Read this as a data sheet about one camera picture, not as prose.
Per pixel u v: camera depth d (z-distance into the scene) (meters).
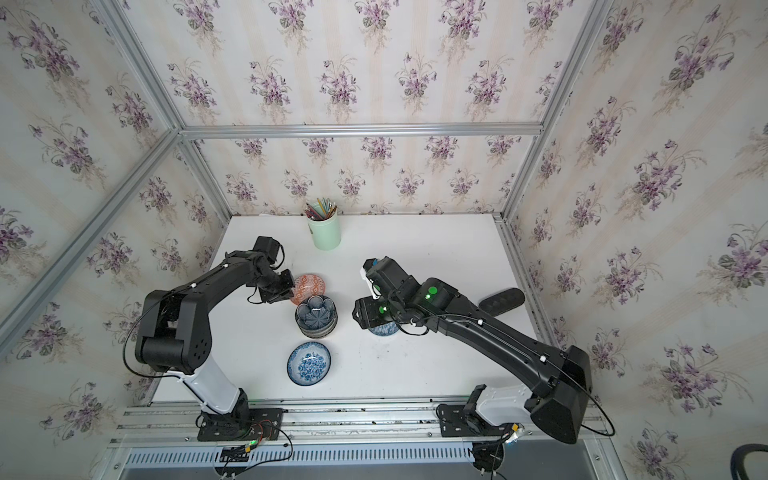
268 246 0.77
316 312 0.86
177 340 0.47
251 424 0.72
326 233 1.04
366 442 0.72
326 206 1.04
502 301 0.93
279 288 0.82
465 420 0.65
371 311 0.61
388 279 0.52
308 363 0.82
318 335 0.82
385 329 0.88
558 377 0.39
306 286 0.96
